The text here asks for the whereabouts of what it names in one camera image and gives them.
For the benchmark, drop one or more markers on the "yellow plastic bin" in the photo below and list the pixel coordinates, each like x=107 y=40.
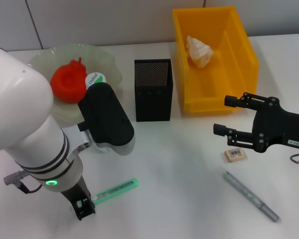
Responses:
x=239 y=74

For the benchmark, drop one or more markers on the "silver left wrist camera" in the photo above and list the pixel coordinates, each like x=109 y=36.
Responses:
x=107 y=117

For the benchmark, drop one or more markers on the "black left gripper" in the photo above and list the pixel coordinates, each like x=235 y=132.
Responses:
x=76 y=191

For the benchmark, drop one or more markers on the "mint green utility knife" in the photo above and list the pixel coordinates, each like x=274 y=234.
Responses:
x=119 y=186

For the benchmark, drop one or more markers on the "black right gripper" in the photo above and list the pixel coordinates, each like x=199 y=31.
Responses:
x=271 y=123

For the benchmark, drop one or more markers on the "black mesh pen holder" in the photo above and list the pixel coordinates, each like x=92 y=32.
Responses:
x=153 y=104

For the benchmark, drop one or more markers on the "beige eraser with barcode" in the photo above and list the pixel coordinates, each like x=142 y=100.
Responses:
x=235 y=155

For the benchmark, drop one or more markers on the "clear bottle with green label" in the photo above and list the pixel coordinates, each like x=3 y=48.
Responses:
x=96 y=79

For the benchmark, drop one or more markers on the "white paper ball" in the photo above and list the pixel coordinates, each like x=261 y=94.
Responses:
x=199 y=52

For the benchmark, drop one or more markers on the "grey pen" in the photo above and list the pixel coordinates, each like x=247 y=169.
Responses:
x=251 y=197

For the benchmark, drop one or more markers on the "pale green glass fruit plate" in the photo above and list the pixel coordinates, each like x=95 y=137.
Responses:
x=102 y=57

